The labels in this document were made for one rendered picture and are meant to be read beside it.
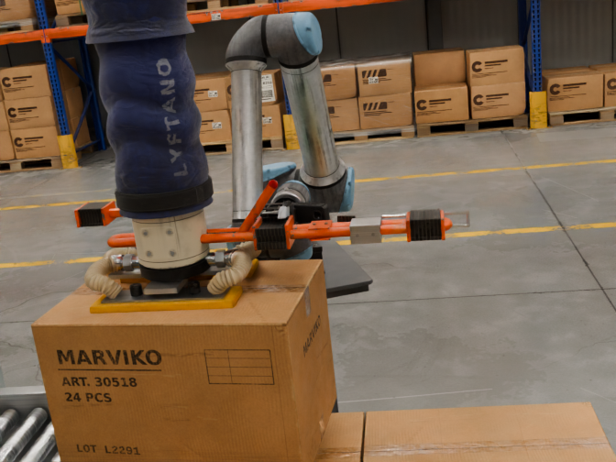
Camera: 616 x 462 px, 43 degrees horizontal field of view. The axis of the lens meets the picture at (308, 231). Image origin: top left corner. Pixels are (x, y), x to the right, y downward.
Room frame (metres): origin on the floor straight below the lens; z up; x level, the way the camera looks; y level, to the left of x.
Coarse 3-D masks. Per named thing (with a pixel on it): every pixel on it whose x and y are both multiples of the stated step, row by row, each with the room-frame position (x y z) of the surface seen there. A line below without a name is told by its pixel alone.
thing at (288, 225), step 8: (272, 216) 1.81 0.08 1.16; (288, 216) 1.80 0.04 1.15; (256, 224) 1.75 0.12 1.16; (264, 224) 1.78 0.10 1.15; (272, 224) 1.78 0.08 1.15; (280, 224) 1.77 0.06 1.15; (288, 224) 1.72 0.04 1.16; (256, 232) 1.72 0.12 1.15; (264, 232) 1.72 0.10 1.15; (272, 232) 1.71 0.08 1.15; (280, 232) 1.71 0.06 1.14; (288, 232) 1.72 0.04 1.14; (256, 240) 1.73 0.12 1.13; (264, 240) 1.72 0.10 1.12; (272, 240) 1.72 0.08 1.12; (280, 240) 1.72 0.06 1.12; (288, 240) 1.72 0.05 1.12; (256, 248) 1.73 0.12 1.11; (264, 248) 1.72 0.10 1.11; (272, 248) 1.71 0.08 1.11; (280, 248) 1.71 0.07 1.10; (288, 248) 1.72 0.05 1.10
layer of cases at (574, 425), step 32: (352, 416) 1.91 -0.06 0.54; (384, 416) 1.89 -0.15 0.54; (416, 416) 1.87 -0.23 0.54; (448, 416) 1.85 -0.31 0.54; (480, 416) 1.83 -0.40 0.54; (512, 416) 1.81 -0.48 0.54; (544, 416) 1.80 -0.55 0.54; (576, 416) 1.78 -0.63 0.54; (320, 448) 1.77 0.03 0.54; (352, 448) 1.75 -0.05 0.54; (384, 448) 1.73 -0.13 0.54; (416, 448) 1.72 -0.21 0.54; (448, 448) 1.70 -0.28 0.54; (480, 448) 1.68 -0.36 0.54; (512, 448) 1.67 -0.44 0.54; (544, 448) 1.65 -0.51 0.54; (576, 448) 1.64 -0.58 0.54; (608, 448) 1.62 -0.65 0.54
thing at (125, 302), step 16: (192, 288) 1.69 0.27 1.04; (240, 288) 1.72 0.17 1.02; (96, 304) 1.70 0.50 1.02; (112, 304) 1.69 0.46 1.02; (128, 304) 1.68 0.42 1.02; (144, 304) 1.67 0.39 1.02; (160, 304) 1.66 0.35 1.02; (176, 304) 1.66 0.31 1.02; (192, 304) 1.65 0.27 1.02; (208, 304) 1.64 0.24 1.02; (224, 304) 1.64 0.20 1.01
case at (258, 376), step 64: (64, 320) 1.67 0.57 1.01; (128, 320) 1.63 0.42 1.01; (192, 320) 1.59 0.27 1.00; (256, 320) 1.55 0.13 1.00; (320, 320) 1.81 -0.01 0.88; (64, 384) 1.65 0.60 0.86; (128, 384) 1.61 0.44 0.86; (192, 384) 1.58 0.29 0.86; (256, 384) 1.54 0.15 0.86; (320, 384) 1.75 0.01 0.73; (64, 448) 1.66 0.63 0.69; (128, 448) 1.62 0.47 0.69; (192, 448) 1.58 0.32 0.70; (256, 448) 1.55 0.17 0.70
